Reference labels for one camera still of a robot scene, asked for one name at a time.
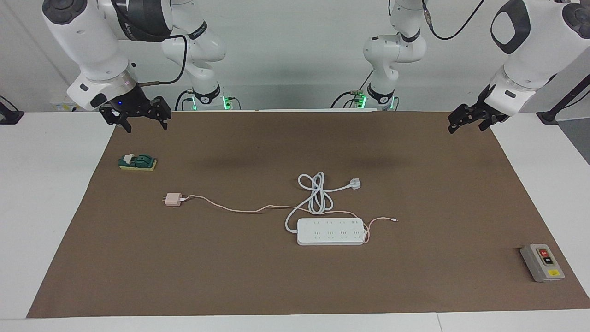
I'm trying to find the pink charging cable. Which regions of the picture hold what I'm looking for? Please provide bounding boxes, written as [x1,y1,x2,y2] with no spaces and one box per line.
[181,194,400,245]

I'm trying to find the white power strip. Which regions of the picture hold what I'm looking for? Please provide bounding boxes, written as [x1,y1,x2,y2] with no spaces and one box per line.
[296,218,367,246]

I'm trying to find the white box with yellow label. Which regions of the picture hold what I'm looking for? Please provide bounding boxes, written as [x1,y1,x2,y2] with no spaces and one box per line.
[51,95,93,113]

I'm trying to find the black table clamp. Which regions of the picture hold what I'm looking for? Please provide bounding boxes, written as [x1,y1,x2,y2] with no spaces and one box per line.
[0,95,24,125]

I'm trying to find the brown table mat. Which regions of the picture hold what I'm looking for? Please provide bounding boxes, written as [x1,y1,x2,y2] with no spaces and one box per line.
[26,110,590,319]

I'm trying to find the green knife switch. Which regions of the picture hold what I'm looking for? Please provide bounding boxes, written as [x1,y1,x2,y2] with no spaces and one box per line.
[118,153,158,172]

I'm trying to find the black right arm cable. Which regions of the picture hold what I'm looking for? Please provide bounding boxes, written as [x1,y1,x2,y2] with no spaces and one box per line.
[136,33,189,87]

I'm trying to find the black left base cable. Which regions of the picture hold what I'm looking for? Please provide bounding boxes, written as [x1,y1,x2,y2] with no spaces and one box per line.
[330,69,373,109]

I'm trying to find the white power strip cord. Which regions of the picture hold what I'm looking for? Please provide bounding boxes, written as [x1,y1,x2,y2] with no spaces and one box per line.
[284,172,361,233]

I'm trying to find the grey on-off switch box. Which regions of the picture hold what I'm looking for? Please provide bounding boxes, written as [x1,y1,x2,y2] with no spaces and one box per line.
[520,243,566,283]

